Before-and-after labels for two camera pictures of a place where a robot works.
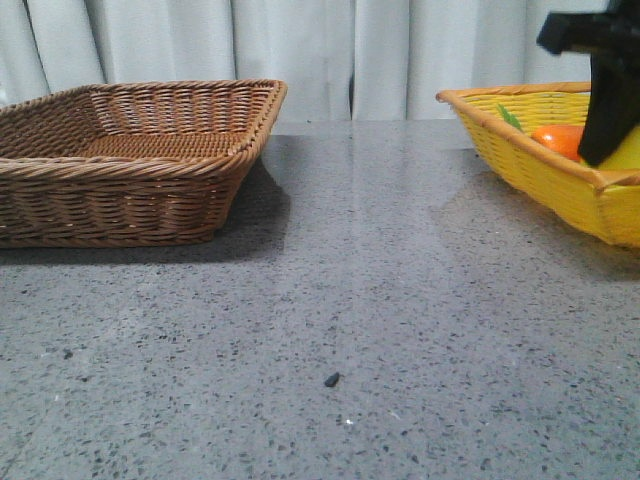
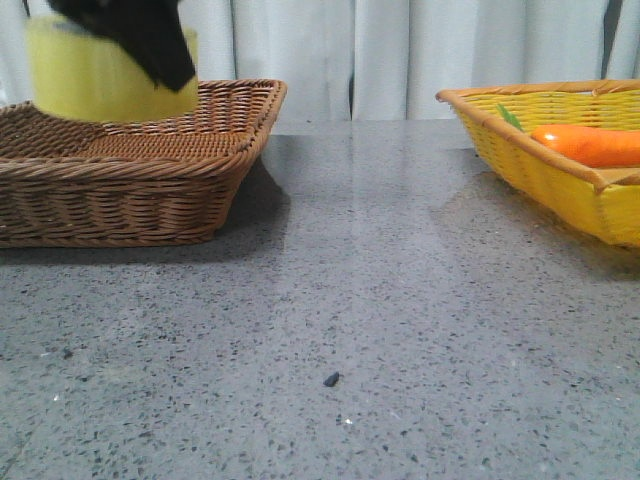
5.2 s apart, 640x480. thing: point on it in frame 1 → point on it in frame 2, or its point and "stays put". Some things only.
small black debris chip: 331,381 stays put
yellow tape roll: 627,154 → 78,72
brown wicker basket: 129,164 stays put
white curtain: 340,60 stays put
